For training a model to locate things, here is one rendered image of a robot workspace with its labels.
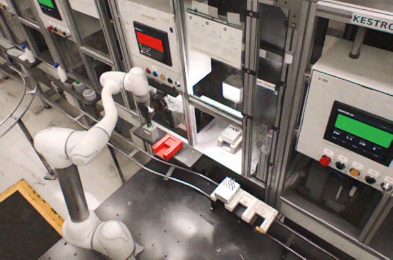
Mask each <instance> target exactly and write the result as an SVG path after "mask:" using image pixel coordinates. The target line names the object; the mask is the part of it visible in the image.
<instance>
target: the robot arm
mask: <svg viewBox="0 0 393 260"><path fill-rule="evenodd" d="M99 82H100V84H101V86H102V87H103V90H102V92H101V99H102V102H103V107H104V111H105V116H104V118H103V119H102V120H101V121H99V122H98V123H97V124H96V125H94V126H93V127H92V128H91V129H89V131H75V130H71V129H68V128H56V127H54V128H46V129H44V130H42V131H40V132H39V133H37V135H36V136H35V138H34V148H35V150H36V151H37V152H38V153H39V154H42V156H43V157H44V158H45V159H46V161H47V162H48V163H49V164H50V165H51V166H52V167H54V169H55V173H56V176H57V178H58V182H59V185H60V188H61V192H62V195H63V198H64V202H65V204H66V208H67V210H68V214H69V216H68V218H67V219H66V220H65V221H64V223H63V225H62V227H61V236H62V237H63V239H64V240H65V241H66V242H67V243H69V244H70V245H73V246H76V247H79V248H83V249H87V250H95V251H97V252H99V253H101V255H102V257H104V258H106V259H107V260H135V257H136V256H137V255H138V254H139V253H141V252H143V250H144V249H143V247H142V246H140V245H138V244H137V243H136V242H135V241H134V240H133V239H132V237H131V234H130V232H129V230H128V229H127V227H126V226H125V225H124V224H123V223H121V222H120V221H116V220H110V221H106V222H102V221H100V220H99V219H98V217H97V216H96V215H95V214H94V212H93V211H92V210H91V209H88V206H87V202H86V199H85V194H84V190H83V187H82V183H81V180H80V176H79V171H78V169H77V166H80V167H84V166H86V165H88V164H90V163H91V162H92V161H94V160H95V159H96V158H97V157H98V156H99V155H100V154H101V152H102V151H103V149H104V148H105V146H106V144H107V142H108V141H109V138H110V136H111V133H112V131H113V129H114V127H115V125H116V122H117V110H116V107H115V104H114V102H113V100H112V97H111V95H112V94H113V95H115V94H117V93H119V92H122V90H126V91H129V92H132V93H133V94H134V98H135V100H136V101H137V102H138V107H139V110H140V112H141V114H142V116H143V117H144V118H145V120H146V123H147V127H149V128H150V127H151V126H152V122H151V120H152V119H153V111H154V110H151V108H150V106H149V105H150V93H149V83H148V80H147V76H146V74H145V72H144V70H143V69H141V68H132V69H130V71H129V73H128V74H127V73H121V72H107V73H104V74H102V75H101V77H100V79H99Z"/></svg>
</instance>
